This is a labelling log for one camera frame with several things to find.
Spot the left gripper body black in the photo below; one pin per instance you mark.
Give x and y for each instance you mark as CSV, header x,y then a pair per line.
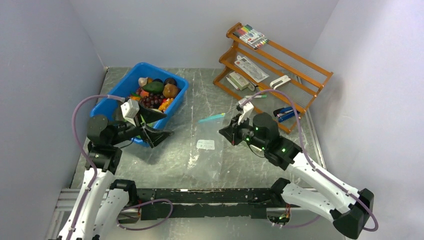
x,y
124,131

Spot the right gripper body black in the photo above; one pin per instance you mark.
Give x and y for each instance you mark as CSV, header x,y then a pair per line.
x,y
243,132

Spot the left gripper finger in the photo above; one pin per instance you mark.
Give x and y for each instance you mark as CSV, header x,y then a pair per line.
x,y
149,115
153,137

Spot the clear zip top bag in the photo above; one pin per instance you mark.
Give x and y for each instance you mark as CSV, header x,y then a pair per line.
x,y
206,149

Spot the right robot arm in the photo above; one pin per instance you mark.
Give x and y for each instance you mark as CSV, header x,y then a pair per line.
x,y
346,207

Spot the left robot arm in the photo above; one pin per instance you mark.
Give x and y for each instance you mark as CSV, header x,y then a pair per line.
x,y
102,197

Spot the purple grapes bunch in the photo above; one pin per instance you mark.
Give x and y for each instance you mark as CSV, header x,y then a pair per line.
x,y
150,100

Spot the orange yellow corn piece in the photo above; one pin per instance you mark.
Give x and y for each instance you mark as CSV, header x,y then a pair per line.
x,y
165,104

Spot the garlic bulb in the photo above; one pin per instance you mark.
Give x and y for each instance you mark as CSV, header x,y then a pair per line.
x,y
142,81

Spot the blue plastic bin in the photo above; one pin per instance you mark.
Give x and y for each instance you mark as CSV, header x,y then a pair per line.
x,y
129,87

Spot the green capped white marker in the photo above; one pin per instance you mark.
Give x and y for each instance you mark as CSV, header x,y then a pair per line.
x,y
261,96

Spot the dark plum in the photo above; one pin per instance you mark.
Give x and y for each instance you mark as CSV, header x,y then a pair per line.
x,y
171,81

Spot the blue stapler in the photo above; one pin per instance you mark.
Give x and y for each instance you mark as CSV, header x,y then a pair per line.
x,y
283,114

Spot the green white box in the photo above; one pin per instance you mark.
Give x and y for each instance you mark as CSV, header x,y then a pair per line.
x,y
237,81

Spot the white stapler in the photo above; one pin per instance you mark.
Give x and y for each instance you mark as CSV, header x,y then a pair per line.
x,y
279,82

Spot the orange wooden shelf rack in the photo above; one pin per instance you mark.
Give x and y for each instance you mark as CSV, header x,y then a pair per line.
x,y
307,78

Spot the packaged item in blister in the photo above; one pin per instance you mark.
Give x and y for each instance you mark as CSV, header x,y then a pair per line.
x,y
250,68

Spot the pack of coloured markers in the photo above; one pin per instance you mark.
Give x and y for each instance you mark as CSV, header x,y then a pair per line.
x,y
251,37

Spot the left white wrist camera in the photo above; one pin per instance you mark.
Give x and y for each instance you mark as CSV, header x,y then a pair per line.
x,y
129,110

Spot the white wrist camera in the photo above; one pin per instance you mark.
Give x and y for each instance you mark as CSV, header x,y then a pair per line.
x,y
129,110
246,111

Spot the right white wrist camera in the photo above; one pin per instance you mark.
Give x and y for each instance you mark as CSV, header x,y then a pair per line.
x,y
246,111

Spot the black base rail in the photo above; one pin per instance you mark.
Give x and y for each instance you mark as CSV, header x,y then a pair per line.
x,y
213,202

